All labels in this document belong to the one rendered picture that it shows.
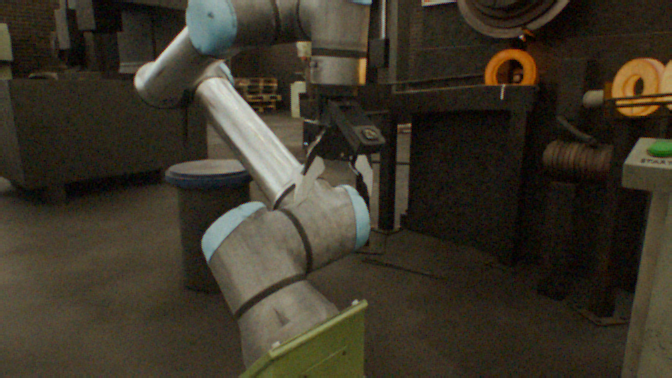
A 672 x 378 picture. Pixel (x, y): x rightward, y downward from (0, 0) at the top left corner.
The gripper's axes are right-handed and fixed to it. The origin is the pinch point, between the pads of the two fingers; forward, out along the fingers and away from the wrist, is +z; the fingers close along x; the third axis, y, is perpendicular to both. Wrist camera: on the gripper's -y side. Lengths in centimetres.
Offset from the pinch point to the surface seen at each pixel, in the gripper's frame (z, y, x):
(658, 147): -13, -26, -49
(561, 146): -1, 19, -96
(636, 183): -6, -26, -46
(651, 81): -23, -2, -95
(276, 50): -35, 1093, -464
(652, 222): 4, -24, -62
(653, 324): 18, -33, -48
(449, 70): -22, 81, -105
